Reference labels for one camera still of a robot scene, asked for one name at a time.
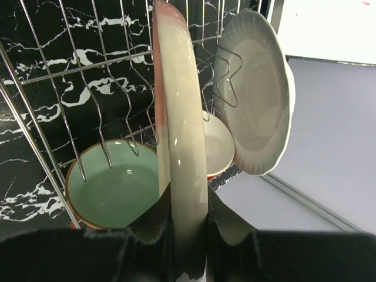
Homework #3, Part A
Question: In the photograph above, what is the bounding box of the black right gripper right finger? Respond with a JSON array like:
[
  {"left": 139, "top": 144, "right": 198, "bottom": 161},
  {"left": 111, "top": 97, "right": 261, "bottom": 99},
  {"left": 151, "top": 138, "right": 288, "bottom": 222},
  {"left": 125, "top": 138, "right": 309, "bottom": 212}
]
[{"left": 207, "top": 188, "right": 375, "bottom": 282}]

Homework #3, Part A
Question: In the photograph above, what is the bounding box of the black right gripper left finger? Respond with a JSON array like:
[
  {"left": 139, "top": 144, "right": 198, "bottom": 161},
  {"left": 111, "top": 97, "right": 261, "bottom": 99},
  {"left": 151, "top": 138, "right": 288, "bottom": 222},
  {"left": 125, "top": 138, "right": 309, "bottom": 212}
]
[{"left": 1, "top": 188, "right": 174, "bottom": 281}]

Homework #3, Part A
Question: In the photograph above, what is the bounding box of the green ceramic bowl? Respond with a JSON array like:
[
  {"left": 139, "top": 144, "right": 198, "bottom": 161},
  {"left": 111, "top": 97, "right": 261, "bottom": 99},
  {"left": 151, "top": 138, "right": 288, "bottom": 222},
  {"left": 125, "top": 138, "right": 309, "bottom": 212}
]
[{"left": 65, "top": 139, "right": 160, "bottom": 229}]

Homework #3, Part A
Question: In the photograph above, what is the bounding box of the orange and white bowl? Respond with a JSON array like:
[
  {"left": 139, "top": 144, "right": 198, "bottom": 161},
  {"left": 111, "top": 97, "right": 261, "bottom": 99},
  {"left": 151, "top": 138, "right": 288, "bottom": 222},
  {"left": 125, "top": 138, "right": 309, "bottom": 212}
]
[{"left": 202, "top": 110, "right": 235, "bottom": 180}]

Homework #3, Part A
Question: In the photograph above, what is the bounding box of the pink and cream plate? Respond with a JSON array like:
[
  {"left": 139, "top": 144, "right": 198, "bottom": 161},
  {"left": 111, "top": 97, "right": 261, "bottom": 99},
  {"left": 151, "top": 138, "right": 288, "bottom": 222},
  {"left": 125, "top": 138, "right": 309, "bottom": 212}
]
[{"left": 153, "top": 1, "right": 208, "bottom": 281}]

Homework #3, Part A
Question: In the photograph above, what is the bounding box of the white scalloped plate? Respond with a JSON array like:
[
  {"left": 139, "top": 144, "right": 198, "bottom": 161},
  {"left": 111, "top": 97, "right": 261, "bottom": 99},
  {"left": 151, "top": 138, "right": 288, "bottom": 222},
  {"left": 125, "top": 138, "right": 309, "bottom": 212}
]
[{"left": 213, "top": 8, "right": 296, "bottom": 176}]

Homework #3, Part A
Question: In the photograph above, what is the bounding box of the white dry-erase board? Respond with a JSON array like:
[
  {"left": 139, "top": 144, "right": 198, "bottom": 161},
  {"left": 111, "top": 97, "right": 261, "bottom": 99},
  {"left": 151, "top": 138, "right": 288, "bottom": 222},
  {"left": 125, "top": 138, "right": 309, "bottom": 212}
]
[{"left": 267, "top": 1, "right": 375, "bottom": 66}]

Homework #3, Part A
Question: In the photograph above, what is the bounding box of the metal wire dish rack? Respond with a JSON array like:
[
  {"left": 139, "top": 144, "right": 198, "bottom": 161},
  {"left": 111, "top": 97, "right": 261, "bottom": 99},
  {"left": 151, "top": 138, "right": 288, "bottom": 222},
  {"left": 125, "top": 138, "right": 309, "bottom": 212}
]
[{"left": 0, "top": 0, "right": 244, "bottom": 230}]

